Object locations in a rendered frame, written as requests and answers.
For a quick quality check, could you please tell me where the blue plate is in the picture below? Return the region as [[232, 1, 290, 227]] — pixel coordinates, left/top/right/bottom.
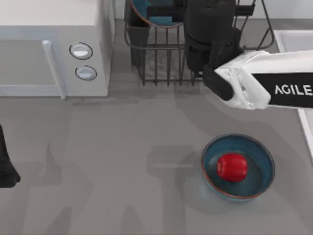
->
[[129, 0, 184, 27]]

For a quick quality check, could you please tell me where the black cutlery holder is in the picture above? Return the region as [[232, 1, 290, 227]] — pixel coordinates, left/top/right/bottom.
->
[[126, 4, 150, 67]]

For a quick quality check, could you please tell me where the pale microwave oven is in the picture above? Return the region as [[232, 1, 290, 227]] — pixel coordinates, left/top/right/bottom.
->
[[0, 0, 115, 99]]

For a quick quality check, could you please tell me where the large round microwave knob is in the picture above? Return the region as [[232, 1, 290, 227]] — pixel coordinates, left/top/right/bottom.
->
[[69, 42, 94, 60]]

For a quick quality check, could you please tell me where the small round microwave knob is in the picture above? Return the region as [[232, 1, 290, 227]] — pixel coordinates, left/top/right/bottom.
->
[[74, 65, 98, 81]]

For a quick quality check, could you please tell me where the red apple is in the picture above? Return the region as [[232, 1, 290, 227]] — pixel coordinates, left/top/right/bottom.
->
[[216, 152, 248, 183]]

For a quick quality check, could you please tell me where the blue bowl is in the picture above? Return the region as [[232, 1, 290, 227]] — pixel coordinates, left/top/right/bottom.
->
[[201, 133, 276, 203]]

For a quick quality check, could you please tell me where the microwave oven door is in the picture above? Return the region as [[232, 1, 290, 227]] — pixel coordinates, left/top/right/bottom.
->
[[0, 40, 66, 97]]

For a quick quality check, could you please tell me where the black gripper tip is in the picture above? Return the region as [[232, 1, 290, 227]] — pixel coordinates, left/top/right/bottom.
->
[[0, 124, 21, 189]]

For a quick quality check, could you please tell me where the black wire dish rack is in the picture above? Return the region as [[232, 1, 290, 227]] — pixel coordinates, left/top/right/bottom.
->
[[124, 0, 273, 87]]

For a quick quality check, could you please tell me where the pale microwave door handle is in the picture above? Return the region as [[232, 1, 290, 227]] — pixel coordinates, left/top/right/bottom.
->
[[41, 40, 67, 99]]

